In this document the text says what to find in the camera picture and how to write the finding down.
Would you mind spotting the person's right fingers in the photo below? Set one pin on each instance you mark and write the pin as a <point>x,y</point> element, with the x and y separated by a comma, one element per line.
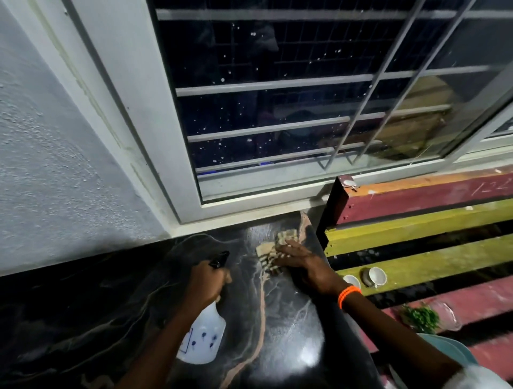
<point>286,254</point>

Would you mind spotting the light blue plastic bowl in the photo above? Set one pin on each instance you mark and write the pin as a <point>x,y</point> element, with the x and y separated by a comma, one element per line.
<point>445,352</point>

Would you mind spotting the white sleeve cuff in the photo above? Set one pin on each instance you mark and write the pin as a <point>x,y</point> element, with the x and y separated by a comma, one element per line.
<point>477,378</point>

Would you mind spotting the person's right forearm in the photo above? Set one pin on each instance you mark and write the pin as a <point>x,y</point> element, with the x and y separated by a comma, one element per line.
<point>394,342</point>

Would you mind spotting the person's left forearm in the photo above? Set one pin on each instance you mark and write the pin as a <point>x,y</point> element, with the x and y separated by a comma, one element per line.
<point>158,345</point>

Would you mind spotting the colourful slatted wooden bench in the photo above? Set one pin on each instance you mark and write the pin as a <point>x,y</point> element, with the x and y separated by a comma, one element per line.
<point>421,240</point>

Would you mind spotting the person's left thumb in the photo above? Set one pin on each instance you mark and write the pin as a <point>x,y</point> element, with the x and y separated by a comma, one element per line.
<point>227,277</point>

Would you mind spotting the green herb bunch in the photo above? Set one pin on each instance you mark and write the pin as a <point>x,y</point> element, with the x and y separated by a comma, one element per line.
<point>421,318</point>

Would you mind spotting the person's left hand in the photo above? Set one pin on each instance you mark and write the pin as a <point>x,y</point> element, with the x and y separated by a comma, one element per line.
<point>204,285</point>

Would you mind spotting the clear plastic bag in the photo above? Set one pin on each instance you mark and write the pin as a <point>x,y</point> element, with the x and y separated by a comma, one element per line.
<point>448,314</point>

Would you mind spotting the white spray bottle black nozzle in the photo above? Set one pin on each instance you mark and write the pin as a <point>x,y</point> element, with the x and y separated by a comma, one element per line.
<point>204,324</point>

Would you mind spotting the white framed sliding window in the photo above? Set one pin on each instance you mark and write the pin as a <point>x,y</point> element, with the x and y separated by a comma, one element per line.
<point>280,108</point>

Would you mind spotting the orange wrist band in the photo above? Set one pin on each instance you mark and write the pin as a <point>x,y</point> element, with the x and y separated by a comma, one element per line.
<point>348,294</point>

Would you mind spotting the small white ceramic cup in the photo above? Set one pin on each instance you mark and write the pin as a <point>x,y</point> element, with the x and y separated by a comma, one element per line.
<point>352,281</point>
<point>376,276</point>

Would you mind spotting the person's right hand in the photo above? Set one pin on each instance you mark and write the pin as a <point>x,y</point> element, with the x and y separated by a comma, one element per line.
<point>306,267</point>

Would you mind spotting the beige checked cleaning cloth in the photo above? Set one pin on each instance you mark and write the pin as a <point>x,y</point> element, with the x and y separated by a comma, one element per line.
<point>272,250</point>

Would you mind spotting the white metal window grille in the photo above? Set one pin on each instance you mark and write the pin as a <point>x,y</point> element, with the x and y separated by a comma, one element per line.
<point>320,92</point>

